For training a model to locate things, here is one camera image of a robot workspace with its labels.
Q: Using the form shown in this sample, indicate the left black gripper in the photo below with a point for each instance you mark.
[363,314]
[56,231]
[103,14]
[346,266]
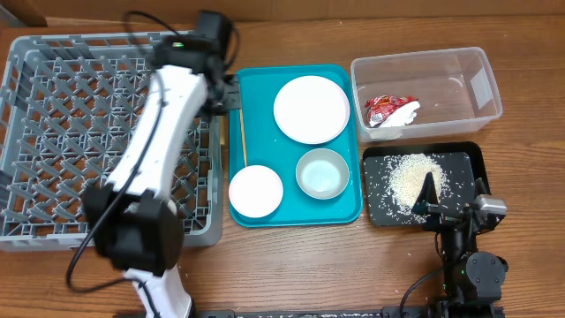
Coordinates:
[233,99]

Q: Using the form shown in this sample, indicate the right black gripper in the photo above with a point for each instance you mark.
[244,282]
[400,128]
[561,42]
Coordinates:
[441,216]

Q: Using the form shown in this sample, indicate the wooden chopstick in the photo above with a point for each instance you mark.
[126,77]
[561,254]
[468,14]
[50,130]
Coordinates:
[242,132]

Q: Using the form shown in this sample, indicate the white rice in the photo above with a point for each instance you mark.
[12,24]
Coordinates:
[393,183]

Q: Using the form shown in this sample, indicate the large white plate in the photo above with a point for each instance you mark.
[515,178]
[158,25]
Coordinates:
[311,110]

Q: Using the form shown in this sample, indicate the white napkin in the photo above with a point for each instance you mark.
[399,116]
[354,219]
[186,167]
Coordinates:
[402,116]

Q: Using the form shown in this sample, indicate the small pink plate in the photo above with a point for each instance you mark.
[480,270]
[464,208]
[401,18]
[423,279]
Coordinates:
[255,191]

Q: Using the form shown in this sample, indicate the red snack wrapper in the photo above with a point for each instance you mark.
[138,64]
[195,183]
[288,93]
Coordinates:
[379,109]

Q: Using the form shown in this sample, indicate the metal bowl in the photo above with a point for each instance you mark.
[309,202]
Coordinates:
[322,174]

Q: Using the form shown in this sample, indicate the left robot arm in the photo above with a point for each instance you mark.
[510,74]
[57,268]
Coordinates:
[132,220]

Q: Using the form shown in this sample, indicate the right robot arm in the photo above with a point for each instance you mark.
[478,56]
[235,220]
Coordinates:
[472,280]

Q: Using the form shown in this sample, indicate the teal serving tray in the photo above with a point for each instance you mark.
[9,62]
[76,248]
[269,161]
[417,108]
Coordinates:
[267,145]

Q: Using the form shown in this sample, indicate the black plastic tray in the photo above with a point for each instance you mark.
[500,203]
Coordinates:
[469,148]

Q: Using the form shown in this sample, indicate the clear plastic bin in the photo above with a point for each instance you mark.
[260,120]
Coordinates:
[456,90]

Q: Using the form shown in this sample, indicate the grey plastic dish rack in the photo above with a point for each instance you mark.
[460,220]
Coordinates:
[69,106]

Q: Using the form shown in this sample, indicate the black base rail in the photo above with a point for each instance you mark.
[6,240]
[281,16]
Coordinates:
[385,312]

